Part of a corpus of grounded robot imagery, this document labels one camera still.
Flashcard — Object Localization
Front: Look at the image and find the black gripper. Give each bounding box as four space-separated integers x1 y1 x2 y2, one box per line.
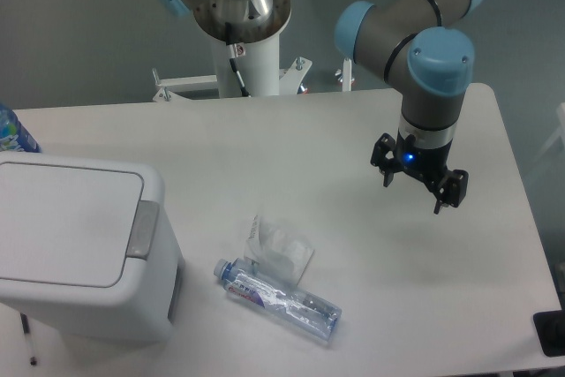
370 132 469 215

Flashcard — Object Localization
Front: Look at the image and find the white push-lid trash can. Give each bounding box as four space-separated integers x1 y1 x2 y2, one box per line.
1 152 185 342

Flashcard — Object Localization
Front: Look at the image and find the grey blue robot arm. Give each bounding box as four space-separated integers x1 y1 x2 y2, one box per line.
160 0 483 207

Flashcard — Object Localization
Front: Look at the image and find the clear plastic wrapper bag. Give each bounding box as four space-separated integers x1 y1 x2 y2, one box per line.
244 215 314 286

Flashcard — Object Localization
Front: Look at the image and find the black device at edge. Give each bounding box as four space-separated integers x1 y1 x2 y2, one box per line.
533 310 564 358

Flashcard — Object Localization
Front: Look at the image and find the clear crushed plastic bottle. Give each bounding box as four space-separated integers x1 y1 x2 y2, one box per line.
214 258 342 342

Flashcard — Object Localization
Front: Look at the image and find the blue labelled bottle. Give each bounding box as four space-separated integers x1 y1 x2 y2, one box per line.
1 104 42 153

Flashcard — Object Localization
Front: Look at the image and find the black pen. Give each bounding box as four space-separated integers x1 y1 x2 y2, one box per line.
19 313 38 366

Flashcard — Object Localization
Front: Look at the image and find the black cable on pedestal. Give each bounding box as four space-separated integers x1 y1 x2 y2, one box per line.
223 21 252 98

